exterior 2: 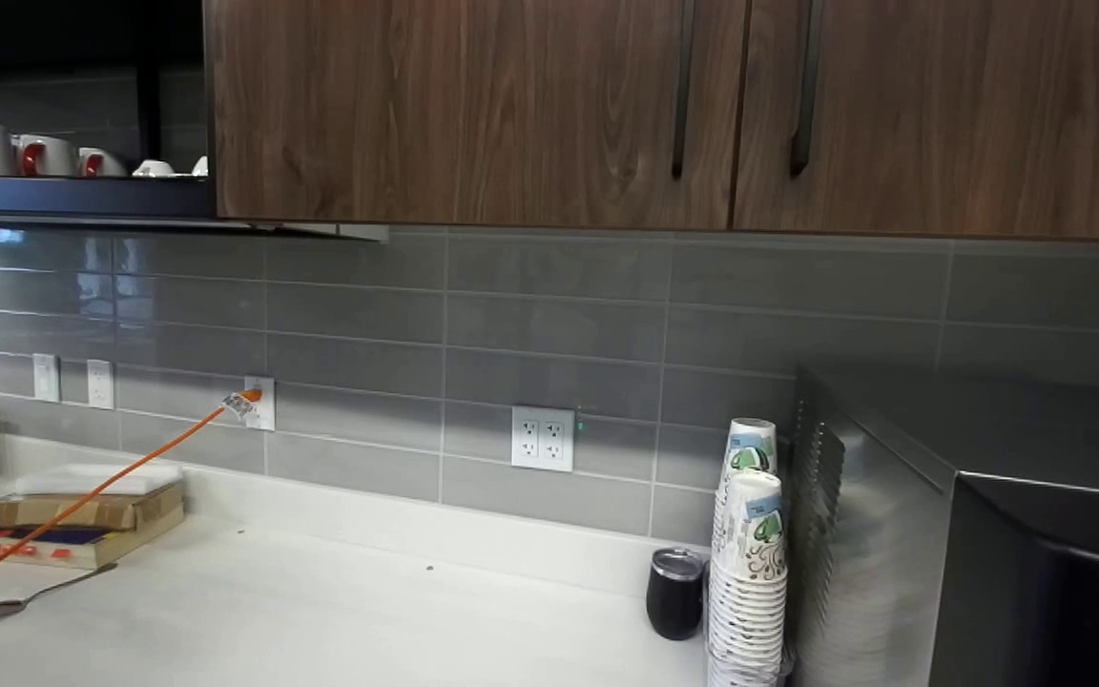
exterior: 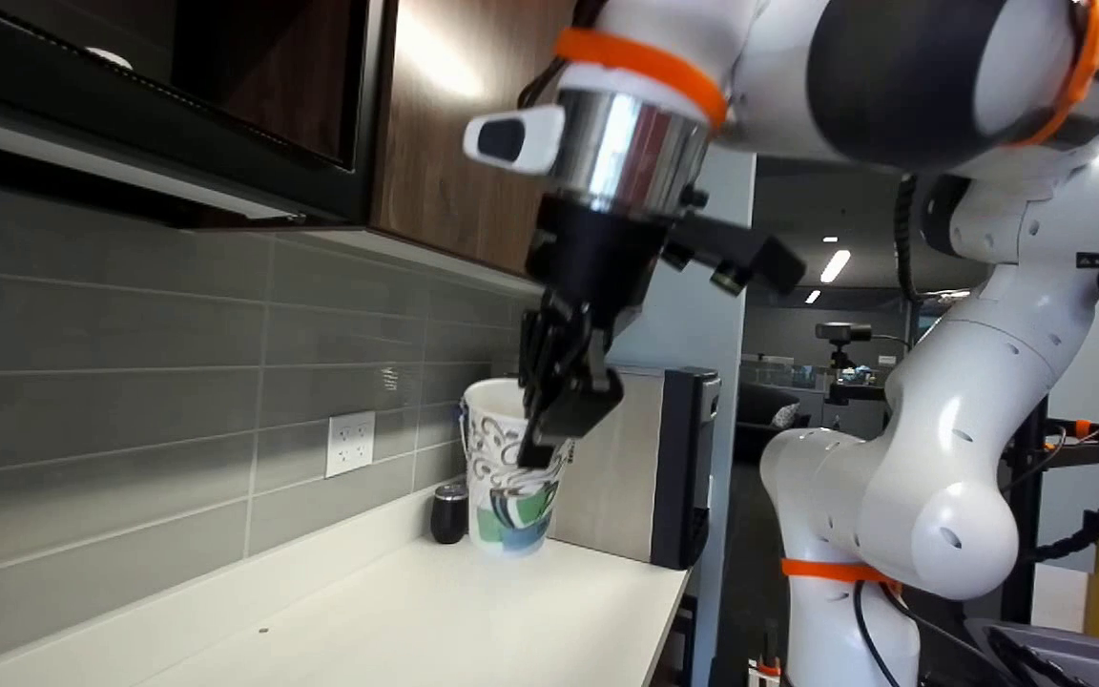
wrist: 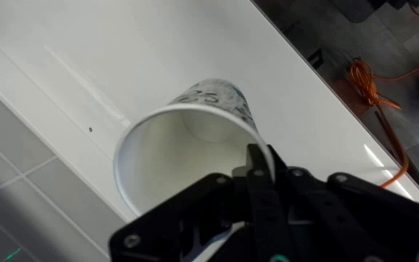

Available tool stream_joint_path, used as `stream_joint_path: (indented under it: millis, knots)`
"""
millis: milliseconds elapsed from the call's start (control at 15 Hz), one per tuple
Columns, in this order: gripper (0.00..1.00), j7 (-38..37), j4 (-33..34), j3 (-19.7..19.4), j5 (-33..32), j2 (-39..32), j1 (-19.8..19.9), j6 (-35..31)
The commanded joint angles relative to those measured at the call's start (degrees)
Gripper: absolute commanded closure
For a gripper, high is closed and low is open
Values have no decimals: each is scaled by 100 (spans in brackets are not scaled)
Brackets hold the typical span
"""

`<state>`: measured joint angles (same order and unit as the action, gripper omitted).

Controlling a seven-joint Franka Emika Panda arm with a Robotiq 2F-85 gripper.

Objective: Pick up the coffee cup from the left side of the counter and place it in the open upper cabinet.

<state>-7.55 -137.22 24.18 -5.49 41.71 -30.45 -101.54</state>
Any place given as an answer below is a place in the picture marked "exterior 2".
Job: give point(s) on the under-cabinet light strip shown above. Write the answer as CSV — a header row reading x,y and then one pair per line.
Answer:
x,y
322,232

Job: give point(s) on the black tumbler cup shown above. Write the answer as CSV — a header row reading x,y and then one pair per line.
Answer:
x,y
676,595

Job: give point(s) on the tall stack of paper cups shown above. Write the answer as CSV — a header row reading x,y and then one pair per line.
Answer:
x,y
749,445

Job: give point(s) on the white outlet with orange plug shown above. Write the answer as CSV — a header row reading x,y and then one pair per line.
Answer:
x,y
259,403

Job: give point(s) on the short stack of paper cups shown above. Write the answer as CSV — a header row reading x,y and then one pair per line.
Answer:
x,y
749,585

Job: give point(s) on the stainless steel black-front appliance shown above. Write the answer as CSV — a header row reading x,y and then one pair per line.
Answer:
x,y
983,535

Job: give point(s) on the cardboard box with white tray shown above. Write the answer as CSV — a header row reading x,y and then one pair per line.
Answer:
x,y
87,498

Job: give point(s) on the blue and orange flat box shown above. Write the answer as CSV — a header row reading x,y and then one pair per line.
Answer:
x,y
72,549

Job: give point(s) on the metal spoon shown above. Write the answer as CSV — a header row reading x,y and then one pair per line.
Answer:
x,y
16,600

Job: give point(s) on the white double wall outlet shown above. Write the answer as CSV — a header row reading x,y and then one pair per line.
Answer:
x,y
542,437

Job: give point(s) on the brown wooden wall cabinet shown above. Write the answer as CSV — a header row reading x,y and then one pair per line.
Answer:
x,y
703,115

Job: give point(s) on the white wall switch plate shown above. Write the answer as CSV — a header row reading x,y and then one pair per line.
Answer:
x,y
43,375
101,382

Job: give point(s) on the black open wall shelf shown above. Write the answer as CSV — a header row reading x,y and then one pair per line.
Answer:
x,y
66,197

